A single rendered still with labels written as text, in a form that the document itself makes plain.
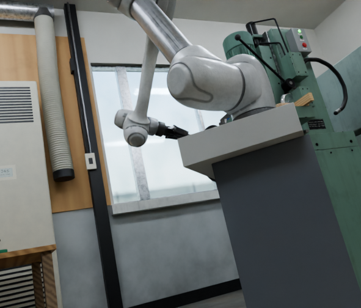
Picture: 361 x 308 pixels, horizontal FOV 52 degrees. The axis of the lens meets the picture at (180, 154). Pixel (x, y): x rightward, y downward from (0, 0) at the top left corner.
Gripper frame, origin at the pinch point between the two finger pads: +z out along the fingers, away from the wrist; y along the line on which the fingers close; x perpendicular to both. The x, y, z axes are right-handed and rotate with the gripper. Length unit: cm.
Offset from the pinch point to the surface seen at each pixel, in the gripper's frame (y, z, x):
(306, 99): -42, 38, -13
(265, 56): -12, 34, -58
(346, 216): -27, 72, 32
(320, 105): -16, 69, -34
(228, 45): -7, 13, -61
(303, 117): -39, 38, -6
